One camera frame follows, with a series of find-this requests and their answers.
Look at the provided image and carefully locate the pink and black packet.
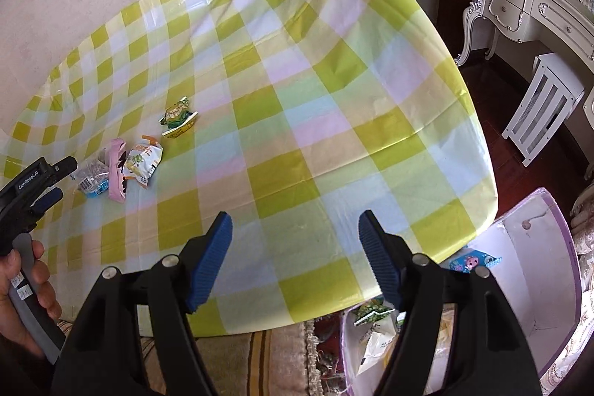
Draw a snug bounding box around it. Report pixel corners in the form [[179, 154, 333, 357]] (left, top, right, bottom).
[[106, 137, 128, 204]]

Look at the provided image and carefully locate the purple and white box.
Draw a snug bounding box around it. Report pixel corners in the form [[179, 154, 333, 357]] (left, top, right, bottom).
[[341, 187, 583, 396]]

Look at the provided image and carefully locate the small green candy packet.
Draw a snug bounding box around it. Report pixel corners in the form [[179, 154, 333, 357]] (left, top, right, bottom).
[[160, 96, 199, 139]]

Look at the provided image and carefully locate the clear packet with blue label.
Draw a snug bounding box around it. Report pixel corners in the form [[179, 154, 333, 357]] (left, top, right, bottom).
[[71, 148, 112, 198]]

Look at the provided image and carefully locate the white slatted stool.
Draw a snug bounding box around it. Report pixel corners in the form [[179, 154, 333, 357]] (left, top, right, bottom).
[[502, 53, 584, 167]]

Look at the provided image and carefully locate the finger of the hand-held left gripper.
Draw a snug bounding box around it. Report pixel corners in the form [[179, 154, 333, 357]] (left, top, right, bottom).
[[28, 187, 65, 217], [44, 156, 79, 184]]

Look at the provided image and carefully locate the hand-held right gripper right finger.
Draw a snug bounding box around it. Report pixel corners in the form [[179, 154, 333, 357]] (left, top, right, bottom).
[[359, 210, 541, 396]]

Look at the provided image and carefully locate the yellow checkered tablecloth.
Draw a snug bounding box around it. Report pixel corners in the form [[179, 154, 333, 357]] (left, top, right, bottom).
[[0, 0, 499, 338]]

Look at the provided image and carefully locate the blue cartoon snack packet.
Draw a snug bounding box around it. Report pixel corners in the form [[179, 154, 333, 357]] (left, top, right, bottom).
[[457, 246, 503, 274]]

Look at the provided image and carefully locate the floral cloth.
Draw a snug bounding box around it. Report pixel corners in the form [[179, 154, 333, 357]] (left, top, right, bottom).
[[304, 317, 349, 396]]

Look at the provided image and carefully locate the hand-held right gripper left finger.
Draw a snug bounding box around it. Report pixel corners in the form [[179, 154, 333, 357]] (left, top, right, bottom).
[[51, 212, 234, 396]]

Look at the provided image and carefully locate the clear white nut packet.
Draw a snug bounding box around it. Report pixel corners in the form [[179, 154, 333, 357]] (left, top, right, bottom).
[[355, 322, 404, 378]]

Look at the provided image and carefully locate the person's left hand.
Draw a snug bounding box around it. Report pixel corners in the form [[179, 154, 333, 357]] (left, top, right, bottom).
[[0, 240, 64, 355]]

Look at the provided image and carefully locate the white orange snack packet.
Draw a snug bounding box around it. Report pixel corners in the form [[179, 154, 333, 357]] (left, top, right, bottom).
[[123, 135, 164, 189]]

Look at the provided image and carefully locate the olive green pea packet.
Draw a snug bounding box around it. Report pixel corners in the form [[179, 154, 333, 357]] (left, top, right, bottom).
[[353, 301, 395, 327]]

